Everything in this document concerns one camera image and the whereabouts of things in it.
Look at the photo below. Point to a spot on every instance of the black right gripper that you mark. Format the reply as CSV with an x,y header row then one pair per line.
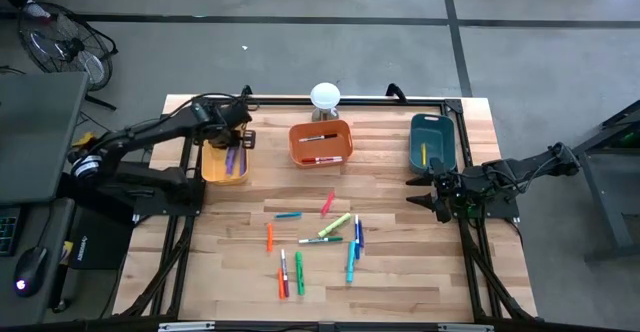
x,y
450,192

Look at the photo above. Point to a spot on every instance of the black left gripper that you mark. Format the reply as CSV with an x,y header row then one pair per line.
x,y
227,122

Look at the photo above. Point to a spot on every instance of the yellow highlighter pen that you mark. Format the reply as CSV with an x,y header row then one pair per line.
x,y
423,154

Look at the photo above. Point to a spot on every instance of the purple highlighter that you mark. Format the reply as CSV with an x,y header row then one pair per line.
x,y
230,162
243,162

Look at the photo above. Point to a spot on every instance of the dark blue highlighter pen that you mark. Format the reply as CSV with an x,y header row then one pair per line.
x,y
361,232

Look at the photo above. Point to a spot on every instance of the blue dry-erase marker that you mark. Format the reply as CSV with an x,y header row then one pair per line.
x,y
356,242

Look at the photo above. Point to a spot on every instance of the black dry-erase marker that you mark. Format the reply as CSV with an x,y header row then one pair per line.
x,y
317,137

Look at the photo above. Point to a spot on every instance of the lime green highlighter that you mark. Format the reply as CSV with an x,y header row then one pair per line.
x,y
334,225

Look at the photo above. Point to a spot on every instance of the pink highlighter pen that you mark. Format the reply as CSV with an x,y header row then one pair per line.
x,y
327,203

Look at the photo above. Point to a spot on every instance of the teal highlighter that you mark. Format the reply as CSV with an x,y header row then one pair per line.
x,y
351,262

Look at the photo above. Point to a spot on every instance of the red dry-erase marker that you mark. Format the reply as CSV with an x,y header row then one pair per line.
x,y
322,160

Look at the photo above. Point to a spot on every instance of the light blue highlighter pen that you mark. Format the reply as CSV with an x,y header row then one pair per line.
x,y
287,215

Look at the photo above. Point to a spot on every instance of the green dry-erase marker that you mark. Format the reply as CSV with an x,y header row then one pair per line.
x,y
320,240

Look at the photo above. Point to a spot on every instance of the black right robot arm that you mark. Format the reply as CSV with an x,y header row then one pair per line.
x,y
525,167

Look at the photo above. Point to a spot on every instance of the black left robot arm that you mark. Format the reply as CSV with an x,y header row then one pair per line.
x,y
150,129

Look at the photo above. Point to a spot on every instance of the teal plastic bin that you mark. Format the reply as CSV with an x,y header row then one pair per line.
x,y
442,147

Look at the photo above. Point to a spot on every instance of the yellow plastic bin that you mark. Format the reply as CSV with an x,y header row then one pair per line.
x,y
215,172

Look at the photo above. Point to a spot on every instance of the orange plastic bin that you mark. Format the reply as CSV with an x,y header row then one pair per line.
x,y
320,148

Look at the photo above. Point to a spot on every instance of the white mushroom lamp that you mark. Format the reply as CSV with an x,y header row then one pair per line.
x,y
325,94

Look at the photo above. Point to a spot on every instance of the yellow power plug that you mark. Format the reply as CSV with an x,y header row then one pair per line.
x,y
85,140

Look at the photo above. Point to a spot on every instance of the black floor fan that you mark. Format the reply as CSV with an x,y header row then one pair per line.
x,y
65,47

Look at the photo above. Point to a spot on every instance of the black metal stand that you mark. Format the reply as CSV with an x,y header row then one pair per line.
x,y
602,197

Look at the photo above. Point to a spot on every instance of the black controller box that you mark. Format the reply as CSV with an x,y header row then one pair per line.
x,y
95,247

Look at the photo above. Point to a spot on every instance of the person's shoe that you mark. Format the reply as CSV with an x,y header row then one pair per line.
x,y
37,11

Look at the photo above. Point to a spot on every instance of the black computer mouse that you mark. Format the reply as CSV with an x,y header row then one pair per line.
x,y
30,267

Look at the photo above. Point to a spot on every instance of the backlit keyboard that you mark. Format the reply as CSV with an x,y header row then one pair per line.
x,y
7,232

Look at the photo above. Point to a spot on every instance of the dark grey desk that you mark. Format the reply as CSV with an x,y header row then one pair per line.
x,y
10,312

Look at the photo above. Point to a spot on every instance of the black aluminium table frame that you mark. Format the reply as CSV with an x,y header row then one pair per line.
x,y
375,102

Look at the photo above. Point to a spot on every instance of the silver metal bracket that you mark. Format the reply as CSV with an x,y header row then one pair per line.
x,y
185,327
465,328

